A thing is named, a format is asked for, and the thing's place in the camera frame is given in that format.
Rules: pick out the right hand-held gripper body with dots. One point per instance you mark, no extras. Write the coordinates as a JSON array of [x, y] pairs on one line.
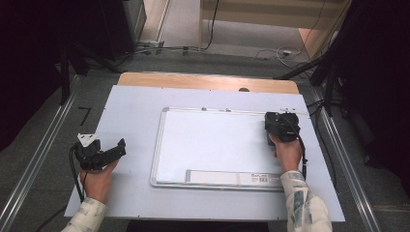
[[283, 125]]

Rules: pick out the silver-framed whiteboard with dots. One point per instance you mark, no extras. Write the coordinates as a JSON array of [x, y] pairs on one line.
[[219, 145]]

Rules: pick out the black metal stand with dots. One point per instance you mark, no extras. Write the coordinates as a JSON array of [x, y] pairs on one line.
[[329, 93]]

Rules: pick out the dark curtain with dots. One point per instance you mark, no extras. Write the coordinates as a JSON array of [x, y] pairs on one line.
[[29, 64], [380, 80]]

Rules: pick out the grey power strip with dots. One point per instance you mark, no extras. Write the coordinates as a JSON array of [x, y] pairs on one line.
[[151, 43]]

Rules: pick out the person's right hand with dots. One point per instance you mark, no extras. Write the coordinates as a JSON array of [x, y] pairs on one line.
[[288, 154]]

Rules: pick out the white paper label strip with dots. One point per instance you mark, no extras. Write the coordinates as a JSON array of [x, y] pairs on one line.
[[225, 177]]

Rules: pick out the person's left hand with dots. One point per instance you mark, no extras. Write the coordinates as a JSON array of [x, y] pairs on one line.
[[96, 184]]

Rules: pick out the wooden table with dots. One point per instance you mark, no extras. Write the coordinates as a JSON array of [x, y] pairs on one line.
[[193, 80]]

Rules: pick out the white table cover board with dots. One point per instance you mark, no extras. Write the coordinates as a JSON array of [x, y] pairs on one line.
[[132, 112]]

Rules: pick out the aluminium floor rail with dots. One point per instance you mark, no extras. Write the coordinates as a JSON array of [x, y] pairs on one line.
[[348, 174], [35, 164]]

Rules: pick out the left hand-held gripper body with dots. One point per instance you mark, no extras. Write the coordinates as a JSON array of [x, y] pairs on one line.
[[88, 155]]

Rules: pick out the light wooden cabinet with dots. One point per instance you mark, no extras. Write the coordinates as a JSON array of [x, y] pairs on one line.
[[270, 13]]

